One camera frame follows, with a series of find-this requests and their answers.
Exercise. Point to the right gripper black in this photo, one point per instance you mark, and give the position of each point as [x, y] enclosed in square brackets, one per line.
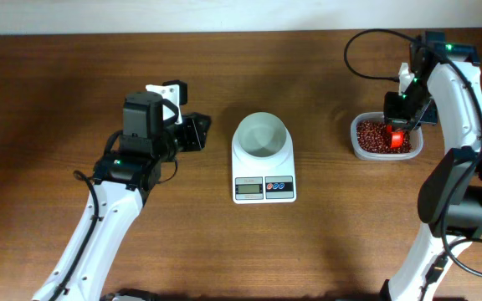
[392, 116]

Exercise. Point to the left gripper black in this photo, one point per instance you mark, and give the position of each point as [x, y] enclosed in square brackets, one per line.
[192, 129]

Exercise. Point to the orange measuring scoop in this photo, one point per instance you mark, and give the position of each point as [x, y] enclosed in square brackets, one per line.
[395, 137]

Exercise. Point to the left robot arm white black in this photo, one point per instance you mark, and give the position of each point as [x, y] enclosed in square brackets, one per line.
[154, 131]

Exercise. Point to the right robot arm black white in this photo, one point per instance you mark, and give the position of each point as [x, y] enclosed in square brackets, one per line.
[441, 85]

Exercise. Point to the white round bowl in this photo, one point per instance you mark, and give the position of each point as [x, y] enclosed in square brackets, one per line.
[261, 135]

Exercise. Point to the white digital kitchen scale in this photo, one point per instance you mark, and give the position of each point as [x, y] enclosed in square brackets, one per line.
[264, 180]

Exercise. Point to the red adzuki beans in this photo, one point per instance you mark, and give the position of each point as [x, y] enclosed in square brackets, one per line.
[372, 137]

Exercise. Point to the clear plastic container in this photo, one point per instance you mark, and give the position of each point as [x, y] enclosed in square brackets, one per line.
[416, 140]

